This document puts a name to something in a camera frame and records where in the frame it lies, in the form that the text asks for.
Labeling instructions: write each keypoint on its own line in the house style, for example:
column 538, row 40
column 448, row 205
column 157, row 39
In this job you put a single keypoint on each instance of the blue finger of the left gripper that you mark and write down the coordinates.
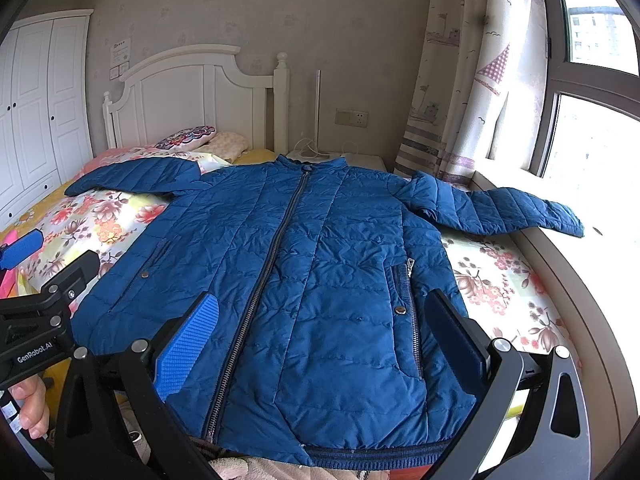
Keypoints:
column 23, row 247

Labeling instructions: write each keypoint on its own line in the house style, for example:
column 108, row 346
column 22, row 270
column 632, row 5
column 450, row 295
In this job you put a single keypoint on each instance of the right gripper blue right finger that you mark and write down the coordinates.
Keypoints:
column 481, row 365

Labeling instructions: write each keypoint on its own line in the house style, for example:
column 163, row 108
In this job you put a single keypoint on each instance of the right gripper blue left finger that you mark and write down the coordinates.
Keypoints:
column 157, row 368

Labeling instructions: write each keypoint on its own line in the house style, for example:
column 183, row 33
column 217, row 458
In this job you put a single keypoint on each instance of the blue quilted puffer jacket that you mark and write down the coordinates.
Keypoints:
column 310, row 284

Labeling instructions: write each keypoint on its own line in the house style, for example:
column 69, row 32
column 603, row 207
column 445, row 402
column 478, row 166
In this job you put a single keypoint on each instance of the person's left hand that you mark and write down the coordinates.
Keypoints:
column 34, row 413

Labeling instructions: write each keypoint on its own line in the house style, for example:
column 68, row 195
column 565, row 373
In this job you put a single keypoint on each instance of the floral bed quilt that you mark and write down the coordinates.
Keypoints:
column 95, row 219

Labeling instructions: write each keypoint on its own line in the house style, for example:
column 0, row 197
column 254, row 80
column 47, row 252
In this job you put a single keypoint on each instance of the white wardrobe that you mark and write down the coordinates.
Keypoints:
column 44, row 126

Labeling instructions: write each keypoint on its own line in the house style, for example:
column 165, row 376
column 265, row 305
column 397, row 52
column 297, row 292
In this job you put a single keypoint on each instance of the colourful patterned pillow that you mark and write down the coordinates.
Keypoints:
column 187, row 139

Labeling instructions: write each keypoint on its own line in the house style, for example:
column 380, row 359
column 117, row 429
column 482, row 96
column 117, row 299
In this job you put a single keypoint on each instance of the white bedside table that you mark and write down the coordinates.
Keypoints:
column 357, row 160

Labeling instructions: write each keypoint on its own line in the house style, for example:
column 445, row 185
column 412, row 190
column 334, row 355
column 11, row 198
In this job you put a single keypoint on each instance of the beige pillow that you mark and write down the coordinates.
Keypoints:
column 226, row 145

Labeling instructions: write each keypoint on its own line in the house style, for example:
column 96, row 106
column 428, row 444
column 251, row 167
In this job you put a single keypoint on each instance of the white wooden headboard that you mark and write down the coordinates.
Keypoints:
column 199, row 85

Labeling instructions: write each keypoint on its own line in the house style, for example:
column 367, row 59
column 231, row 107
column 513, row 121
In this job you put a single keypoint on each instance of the slim desk lamp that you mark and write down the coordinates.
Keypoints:
column 309, row 148

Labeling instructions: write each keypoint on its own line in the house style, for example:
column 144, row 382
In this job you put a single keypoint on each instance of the patterned window curtain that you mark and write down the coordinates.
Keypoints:
column 479, row 88

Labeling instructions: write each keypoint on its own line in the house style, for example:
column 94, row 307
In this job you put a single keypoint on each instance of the paper notice on wall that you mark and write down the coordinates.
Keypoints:
column 120, row 52

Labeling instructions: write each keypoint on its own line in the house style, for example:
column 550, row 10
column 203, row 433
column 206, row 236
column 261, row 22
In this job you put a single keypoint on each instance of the wall power socket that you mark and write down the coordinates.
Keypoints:
column 352, row 118

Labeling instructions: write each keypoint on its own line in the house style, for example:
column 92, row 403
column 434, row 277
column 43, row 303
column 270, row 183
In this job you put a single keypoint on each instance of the window frame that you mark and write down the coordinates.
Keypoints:
column 590, row 119

